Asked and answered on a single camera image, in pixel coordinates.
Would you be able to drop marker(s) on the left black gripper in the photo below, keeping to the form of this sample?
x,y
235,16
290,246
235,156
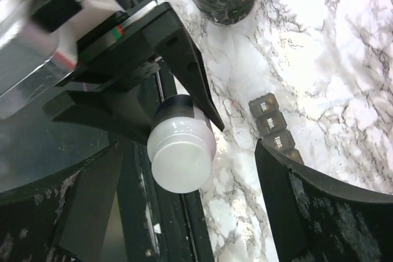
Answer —
x,y
121,59

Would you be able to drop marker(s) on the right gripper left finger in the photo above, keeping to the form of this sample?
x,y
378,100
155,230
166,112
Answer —
x,y
64,216

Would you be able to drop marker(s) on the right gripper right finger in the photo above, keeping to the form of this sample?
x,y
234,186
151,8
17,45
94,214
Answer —
x,y
314,217

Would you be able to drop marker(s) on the white pill bottle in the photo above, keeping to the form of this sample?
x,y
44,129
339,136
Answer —
x,y
181,145

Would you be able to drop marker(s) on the grey weekly pill organizer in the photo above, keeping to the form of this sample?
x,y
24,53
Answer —
x,y
272,126

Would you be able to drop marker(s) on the black table front rail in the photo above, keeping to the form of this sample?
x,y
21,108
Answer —
x,y
158,192

